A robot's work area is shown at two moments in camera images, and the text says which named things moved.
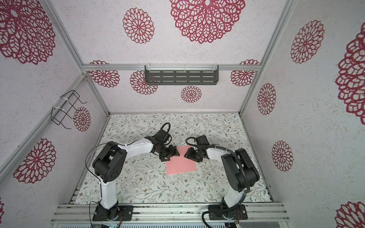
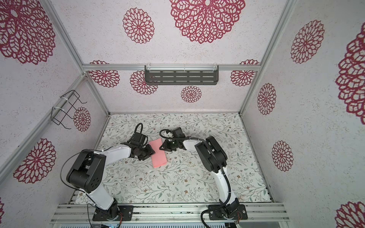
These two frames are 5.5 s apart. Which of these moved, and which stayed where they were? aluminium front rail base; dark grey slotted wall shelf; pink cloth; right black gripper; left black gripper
Moved: left black gripper; right black gripper; pink cloth
Stayed: aluminium front rail base; dark grey slotted wall shelf
